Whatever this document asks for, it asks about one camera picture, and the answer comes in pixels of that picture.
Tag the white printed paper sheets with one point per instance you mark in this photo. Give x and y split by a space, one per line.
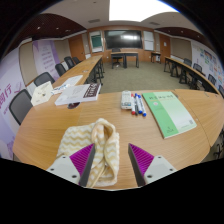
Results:
71 81

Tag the colourful wall poster display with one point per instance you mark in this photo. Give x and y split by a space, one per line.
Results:
210 61

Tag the black mesh office chair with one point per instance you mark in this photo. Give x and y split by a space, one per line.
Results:
43 79
69 62
60 69
20 106

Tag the bright ceiling light panel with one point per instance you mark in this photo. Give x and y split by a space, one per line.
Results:
140 10

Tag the red whiteboard marker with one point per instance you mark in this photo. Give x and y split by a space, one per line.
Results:
133 106

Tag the purple wall banner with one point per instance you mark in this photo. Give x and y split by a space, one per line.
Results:
46 58

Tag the large white flat book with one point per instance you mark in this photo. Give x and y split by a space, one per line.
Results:
76 94

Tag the cream zigzag patterned towel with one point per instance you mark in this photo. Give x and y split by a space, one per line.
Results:
103 146

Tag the green booklet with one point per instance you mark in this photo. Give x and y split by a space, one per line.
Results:
168 113

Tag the small dark side table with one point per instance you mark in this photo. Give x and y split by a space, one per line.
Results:
155 54

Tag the black swivel desk chair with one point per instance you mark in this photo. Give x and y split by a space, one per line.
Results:
116 58

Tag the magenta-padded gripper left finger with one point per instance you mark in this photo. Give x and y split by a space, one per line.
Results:
75 165

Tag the blue whiteboard marker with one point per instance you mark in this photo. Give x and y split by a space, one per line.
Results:
138 106
142 108

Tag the large black wall screen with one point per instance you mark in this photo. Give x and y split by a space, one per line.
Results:
123 39

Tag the row of black chairs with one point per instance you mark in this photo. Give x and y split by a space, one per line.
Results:
198 68

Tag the long wooden conference table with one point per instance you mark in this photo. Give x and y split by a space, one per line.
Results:
186 70

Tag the dark presenter desk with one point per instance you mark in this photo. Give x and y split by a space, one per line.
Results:
130 55

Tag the white wall whiteboard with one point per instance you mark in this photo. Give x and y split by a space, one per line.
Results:
148 40

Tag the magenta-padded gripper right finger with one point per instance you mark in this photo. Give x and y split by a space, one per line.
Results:
148 165

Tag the green wall notice board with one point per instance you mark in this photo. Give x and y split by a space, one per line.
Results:
96 41

